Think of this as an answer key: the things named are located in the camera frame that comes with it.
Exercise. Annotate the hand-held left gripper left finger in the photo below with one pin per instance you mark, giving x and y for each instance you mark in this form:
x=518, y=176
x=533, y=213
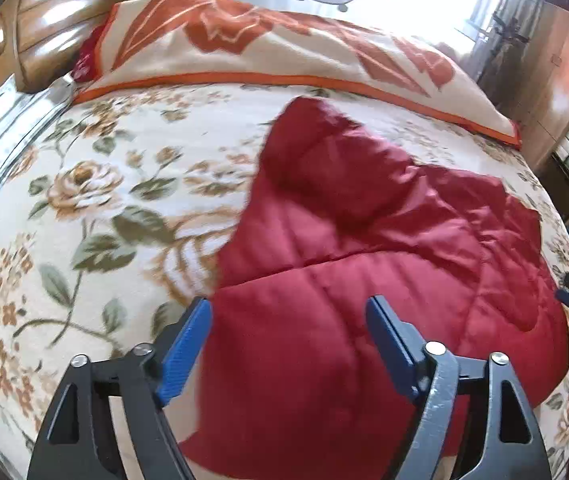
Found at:
x=184, y=350

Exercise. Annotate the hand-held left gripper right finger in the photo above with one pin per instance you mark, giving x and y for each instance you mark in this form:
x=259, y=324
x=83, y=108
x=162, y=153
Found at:
x=389, y=345

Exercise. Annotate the red quilted puffer jacket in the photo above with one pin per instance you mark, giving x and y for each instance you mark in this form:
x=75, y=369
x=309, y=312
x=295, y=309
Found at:
x=364, y=270

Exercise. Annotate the coat rack with clothes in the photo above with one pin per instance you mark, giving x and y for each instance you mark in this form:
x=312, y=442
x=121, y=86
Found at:
x=507, y=32

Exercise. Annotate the cream floral bed blanket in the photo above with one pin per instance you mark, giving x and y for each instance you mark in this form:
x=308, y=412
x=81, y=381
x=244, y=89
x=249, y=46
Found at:
x=89, y=220

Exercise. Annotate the wooden wardrobe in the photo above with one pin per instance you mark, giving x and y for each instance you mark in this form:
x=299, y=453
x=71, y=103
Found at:
x=559, y=75

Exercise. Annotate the orange and cream folded blanket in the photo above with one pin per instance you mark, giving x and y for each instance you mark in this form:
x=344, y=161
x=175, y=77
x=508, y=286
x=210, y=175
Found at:
x=264, y=45

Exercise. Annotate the wooden headboard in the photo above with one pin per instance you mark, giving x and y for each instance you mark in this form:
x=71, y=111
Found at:
x=49, y=25

